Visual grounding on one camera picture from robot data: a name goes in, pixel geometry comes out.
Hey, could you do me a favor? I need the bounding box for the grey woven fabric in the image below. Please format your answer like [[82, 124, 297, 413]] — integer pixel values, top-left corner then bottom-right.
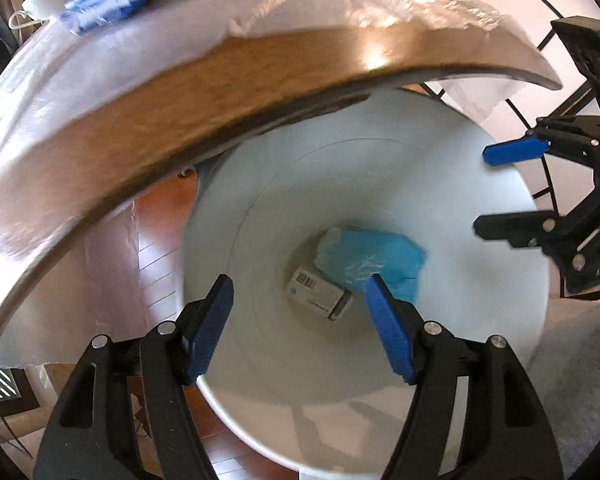
[[525, 297, 600, 480]]

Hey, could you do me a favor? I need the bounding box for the blue plastic bag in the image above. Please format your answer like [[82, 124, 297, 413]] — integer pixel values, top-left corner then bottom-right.
[[314, 226, 427, 306]]

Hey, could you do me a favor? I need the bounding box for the white round trash bin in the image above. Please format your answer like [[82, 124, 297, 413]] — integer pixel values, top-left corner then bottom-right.
[[182, 87, 551, 473]]

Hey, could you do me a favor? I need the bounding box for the blue plastic packet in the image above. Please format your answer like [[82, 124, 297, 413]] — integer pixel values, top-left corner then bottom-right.
[[60, 0, 156, 36]]

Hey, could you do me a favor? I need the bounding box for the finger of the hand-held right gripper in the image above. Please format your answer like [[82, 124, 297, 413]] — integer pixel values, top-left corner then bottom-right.
[[473, 210, 563, 251], [483, 116, 600, 168]]

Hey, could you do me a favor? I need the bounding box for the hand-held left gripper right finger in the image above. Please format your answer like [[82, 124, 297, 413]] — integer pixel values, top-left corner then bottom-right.
[[364, 273, 566, 480]]

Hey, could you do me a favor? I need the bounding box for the white ceramic cup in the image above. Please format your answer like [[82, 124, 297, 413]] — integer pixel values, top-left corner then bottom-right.
[[10, 0, 81, 30]]

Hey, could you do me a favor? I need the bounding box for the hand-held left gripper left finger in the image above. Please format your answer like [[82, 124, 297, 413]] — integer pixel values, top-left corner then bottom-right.
[[32, 274, 236, 480]]

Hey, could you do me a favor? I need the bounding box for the white barcode carton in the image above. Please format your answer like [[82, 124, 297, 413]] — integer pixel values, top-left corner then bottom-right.
[[285, 266, 353, 322]]

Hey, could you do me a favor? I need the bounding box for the wooden table with plastic cover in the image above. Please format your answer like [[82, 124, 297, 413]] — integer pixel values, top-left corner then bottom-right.
[[0, 0, 563, 367]]

